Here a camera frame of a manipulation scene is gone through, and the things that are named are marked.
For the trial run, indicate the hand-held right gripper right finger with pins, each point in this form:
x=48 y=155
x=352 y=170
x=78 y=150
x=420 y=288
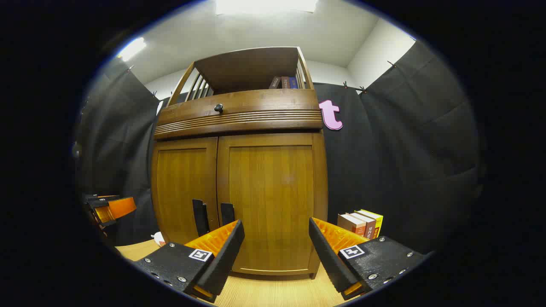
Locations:
x=328 y=260

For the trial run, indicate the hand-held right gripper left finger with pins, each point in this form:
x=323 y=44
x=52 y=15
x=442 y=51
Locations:
x=226 y=256

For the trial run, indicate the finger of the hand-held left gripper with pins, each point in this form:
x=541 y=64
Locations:
x=123 y=207

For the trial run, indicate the wooden shoe cabinet door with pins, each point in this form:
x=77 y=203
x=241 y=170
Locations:
x=273 y=183
x=183 y=183

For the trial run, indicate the wooden double-door shoe cabinet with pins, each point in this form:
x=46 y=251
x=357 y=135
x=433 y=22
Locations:
x=247 y=68

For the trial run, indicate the wooden cabinet drawer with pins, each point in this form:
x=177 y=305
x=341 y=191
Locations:
x=264 y=108

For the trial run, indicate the beige book with orange label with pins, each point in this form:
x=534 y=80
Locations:
x=350 y=224

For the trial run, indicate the small white object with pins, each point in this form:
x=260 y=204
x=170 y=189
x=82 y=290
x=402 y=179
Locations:
x=159 y=239

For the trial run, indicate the yellow book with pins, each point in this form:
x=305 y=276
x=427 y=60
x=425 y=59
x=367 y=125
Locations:
x=378 y=221

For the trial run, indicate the black backdrop cloth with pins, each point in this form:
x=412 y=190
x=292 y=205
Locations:
x=405 y=149

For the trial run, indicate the black drawer knob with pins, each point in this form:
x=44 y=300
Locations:
x=219 y=108

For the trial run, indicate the ceiling light strip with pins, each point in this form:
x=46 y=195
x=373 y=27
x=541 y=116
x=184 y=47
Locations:
x=131 y=49

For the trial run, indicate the blue shelf book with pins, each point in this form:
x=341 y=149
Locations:
x=293 y=82

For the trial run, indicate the ceiling light panel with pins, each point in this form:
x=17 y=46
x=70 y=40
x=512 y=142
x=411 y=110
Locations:
x=264 y=6

